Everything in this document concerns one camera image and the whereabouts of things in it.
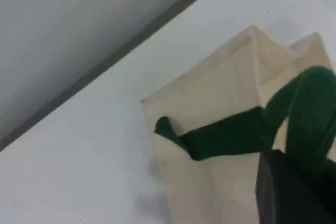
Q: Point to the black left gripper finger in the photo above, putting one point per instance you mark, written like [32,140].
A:
[281,200]

